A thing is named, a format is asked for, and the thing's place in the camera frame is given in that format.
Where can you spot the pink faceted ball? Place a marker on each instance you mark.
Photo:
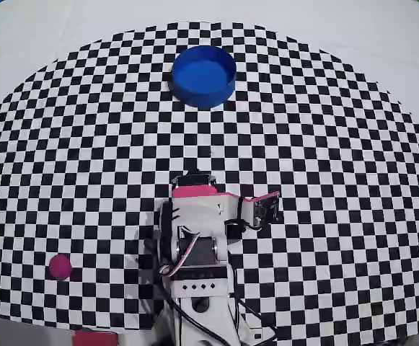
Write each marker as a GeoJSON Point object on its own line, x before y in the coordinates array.
{"type": "Point", "coordinates": [60, 266]}

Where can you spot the black white checkerboard mat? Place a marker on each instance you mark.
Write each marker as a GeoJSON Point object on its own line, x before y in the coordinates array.
{"type": "Point", "coordinates": [303, 144]}

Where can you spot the pink plastic bracket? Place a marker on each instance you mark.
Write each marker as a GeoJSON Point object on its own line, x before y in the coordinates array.
{"type": "Point", "coordinates": [194, 192]}

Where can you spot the blue round box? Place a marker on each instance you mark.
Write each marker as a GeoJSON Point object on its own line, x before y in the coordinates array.
{"type": "Point", "coordinates": [202, 77]}

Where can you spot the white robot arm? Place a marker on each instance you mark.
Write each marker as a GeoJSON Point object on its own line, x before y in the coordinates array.
{"type": "Point", "coordinates": [198, 288]}

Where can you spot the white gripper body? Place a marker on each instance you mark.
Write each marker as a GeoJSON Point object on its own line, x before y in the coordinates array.
{"type": "Point", "coordinates": [194, 181]}

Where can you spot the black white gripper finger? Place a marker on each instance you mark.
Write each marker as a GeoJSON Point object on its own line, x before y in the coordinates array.
{"type": "Point", "coordinates": [193, 168]}

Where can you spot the red flat rectangular object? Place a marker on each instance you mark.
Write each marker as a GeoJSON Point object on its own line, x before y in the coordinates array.
{"type": "Point", "coordinates": [95, 339]}

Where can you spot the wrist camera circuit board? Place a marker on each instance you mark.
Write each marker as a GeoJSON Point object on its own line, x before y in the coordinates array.
{"type": "Point", "coordinates": [265, 210]}

